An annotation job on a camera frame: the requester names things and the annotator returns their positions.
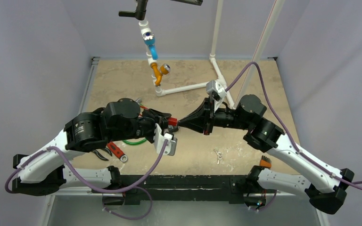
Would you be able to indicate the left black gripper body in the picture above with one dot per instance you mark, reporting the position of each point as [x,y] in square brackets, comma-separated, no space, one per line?
[150,120]

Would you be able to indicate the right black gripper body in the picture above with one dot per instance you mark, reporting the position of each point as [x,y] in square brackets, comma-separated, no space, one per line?
[208,117]

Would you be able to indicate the red cable lock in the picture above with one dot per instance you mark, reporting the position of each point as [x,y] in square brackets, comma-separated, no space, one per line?
[162,123]

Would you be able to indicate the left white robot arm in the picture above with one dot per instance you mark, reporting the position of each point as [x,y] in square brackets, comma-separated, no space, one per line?
[49,169]

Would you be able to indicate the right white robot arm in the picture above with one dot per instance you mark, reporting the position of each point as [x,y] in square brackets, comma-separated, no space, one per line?
[324,186]

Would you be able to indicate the silver key bunch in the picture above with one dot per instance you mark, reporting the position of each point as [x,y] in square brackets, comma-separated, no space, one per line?
[219,155]

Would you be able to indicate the orange hex key set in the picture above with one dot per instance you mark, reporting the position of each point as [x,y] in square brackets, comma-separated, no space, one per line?
[265,162]

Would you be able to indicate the orange tap valve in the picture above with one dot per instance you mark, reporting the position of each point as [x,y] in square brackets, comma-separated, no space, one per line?
[159,72]

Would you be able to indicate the blue tap valve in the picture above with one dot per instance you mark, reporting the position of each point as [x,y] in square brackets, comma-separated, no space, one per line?
[149,40]

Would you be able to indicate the white pole with red stripe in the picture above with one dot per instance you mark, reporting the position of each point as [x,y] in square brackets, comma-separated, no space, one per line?
[267,30]

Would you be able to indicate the green cable lock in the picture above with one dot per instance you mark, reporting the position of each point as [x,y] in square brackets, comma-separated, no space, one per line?
[139,142]

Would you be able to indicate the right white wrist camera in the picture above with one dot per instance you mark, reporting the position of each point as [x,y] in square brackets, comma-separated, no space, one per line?
[216,93]

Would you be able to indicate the white PVC pipe frame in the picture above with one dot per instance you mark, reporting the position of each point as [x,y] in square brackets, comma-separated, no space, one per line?
[161,92]

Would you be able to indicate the red handled adjustable wrench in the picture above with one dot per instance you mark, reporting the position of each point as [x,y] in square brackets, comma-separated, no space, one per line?
[116,151]

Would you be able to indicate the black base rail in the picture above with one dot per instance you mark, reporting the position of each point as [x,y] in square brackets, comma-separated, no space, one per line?
[234,189]

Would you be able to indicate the black crank handle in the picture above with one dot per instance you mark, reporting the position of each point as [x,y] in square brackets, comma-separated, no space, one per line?
[141,6]

